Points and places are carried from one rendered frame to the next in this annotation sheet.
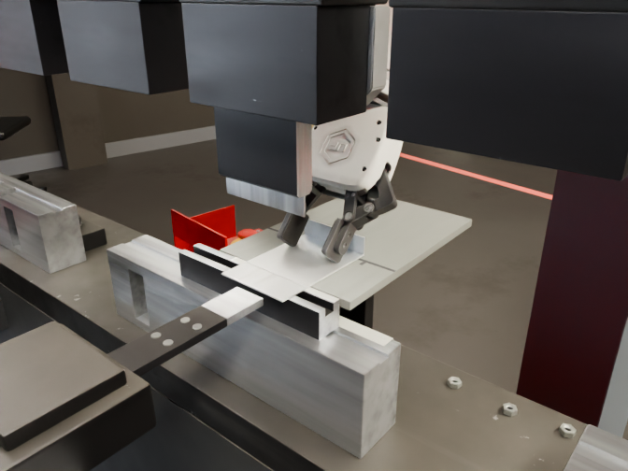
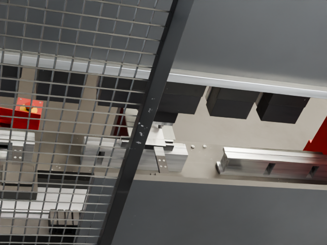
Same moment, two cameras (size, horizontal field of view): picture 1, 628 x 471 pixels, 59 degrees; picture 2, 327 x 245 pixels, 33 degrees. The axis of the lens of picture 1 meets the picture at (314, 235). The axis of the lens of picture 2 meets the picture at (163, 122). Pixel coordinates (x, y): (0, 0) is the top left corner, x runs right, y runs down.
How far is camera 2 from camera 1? 1.80 m
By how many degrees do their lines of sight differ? 54
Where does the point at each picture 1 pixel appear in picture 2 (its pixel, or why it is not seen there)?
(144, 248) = (92, 142)
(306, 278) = (161, 136)
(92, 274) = (45, 156)
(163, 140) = not seen: outside the picture
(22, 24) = (75, 90)
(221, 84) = (169, 107)
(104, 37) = (124, 96)
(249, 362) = (149, 162)
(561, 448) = (206, 150)
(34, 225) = (28, 148)
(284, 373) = not seen: hidden behind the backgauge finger
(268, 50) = (186, 102)
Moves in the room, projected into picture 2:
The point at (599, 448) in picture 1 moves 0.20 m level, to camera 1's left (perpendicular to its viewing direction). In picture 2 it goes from (227, 150) to (198, 172)
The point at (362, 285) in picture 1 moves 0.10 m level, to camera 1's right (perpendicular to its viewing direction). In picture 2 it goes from (171, 133) to (187, 123)
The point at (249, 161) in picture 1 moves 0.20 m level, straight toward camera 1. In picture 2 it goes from (160, 117) to (208, 148)
